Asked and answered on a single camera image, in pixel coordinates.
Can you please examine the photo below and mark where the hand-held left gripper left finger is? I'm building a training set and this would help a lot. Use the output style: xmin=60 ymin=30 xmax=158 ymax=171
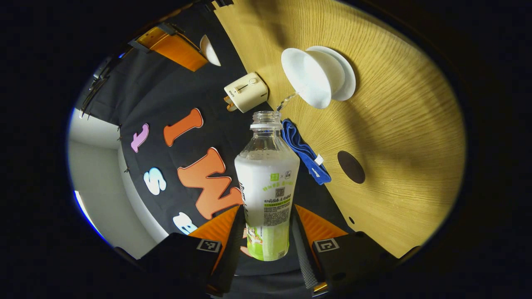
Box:
xmin=137 ymin=204 xmax=246 ymax=297

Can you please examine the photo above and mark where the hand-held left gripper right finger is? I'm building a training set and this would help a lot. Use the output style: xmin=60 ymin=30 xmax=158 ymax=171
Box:
xmin=291 ymin=203 xmax=397 ymax=295

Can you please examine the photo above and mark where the clear water bottle green label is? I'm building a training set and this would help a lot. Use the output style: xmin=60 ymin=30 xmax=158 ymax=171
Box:
xmin=234 ymin=110 xmax=300 ymax=262

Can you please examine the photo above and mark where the dark round coaster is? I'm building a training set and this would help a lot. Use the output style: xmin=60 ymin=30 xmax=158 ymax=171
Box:
xmin=337 ymin=150 xmax=366 ymax=184

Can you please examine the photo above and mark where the white teacup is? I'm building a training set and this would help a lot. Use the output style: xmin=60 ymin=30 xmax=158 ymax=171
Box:
xmin=281 ymin=47 xmax=333 ymax=110

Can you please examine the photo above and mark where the white teacup saucer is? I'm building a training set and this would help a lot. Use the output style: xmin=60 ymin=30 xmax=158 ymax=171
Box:
xmin=308 ymin=45 xmax=357 ymax=102

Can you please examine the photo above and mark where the white toaster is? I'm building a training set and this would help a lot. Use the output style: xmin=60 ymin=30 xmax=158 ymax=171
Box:
xmin=224 ymin=72 xmax=269 ymax=113

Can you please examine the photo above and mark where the blue towel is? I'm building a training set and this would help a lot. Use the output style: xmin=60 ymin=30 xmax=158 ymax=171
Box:
xmin=281 ymin=118 xmax=332 ymax=186

